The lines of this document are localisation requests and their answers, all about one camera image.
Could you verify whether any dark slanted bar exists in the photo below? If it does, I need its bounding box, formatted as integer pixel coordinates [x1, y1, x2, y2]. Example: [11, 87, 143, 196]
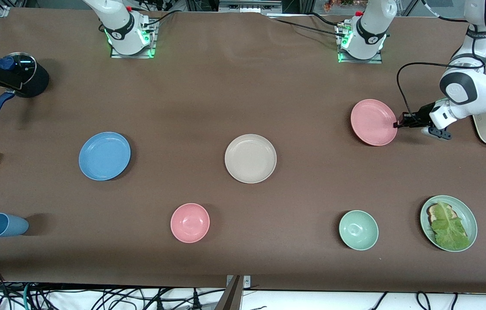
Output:
[214, 276, 243, 310]

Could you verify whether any beige plate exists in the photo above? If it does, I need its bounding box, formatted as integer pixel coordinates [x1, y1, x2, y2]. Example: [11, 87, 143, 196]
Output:
[224, 134, 277, 184]

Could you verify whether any blue plastic cup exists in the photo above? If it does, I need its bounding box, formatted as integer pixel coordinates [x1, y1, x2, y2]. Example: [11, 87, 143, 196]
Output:
[0, 213, 29, 238]

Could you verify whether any toasted bread slice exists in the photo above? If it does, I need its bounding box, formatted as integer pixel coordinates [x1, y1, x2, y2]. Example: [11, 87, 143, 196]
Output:
[427, 203, 457, 224]

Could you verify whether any blue plate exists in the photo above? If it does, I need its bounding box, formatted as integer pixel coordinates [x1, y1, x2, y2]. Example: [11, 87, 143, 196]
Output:
[78, 132, 131, 181]

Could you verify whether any dark saucepan with blue handle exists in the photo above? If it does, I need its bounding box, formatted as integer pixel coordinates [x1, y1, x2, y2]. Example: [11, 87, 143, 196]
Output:
[0, 60, 50, 128]

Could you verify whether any small pink bowl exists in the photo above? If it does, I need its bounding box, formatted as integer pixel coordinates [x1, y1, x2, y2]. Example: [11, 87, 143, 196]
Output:
[170, 203, 210, 244]

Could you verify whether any long black base cable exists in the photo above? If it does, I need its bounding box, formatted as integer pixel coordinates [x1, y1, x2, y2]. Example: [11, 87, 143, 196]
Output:
[268, 16, 343, 37]

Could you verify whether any green lettuce leaf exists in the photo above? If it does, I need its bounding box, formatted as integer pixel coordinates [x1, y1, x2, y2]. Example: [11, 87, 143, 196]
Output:
[430, 201, 471, 251]

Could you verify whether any small green bowl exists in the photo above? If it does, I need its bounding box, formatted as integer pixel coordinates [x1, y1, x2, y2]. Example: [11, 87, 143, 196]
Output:
[339, 210, 379, 251]

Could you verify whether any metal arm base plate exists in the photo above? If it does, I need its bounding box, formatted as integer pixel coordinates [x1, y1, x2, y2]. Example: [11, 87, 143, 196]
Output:
[109, 19, 157, 59]
[336, 22, 383, 64]

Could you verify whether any grey metal box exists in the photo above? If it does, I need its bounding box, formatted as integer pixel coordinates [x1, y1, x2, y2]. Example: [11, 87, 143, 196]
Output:
[218, 0, 283, 13]

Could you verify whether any green plate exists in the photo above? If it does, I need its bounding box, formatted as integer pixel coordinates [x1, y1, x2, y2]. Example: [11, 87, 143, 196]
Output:
[420, 195, 478, 252]

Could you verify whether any colourful toy food pile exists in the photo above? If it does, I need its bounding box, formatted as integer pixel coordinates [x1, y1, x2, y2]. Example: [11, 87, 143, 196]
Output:
[323, 0, 366, 12]

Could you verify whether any pink plate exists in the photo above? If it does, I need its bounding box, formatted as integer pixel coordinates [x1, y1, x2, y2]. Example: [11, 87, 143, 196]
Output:
[350, 99, 399, 146]

